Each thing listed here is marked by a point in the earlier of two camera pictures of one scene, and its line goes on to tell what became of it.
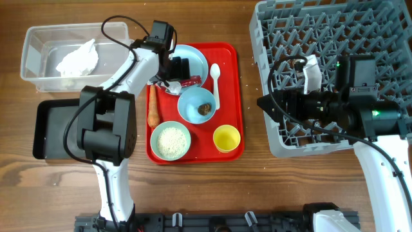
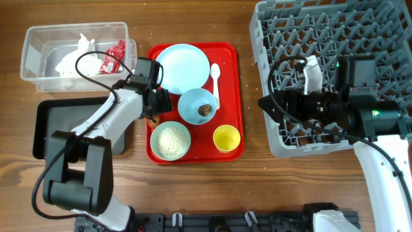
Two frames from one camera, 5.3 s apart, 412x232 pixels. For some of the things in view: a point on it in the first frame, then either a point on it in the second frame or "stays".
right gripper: (280, 106) stays
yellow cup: (226, 138) stays
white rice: (172, 142) stays
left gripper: (180, 72) -> (166, 102)
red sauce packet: (194, 80) -> (111, 64)
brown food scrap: (205, 109) stays
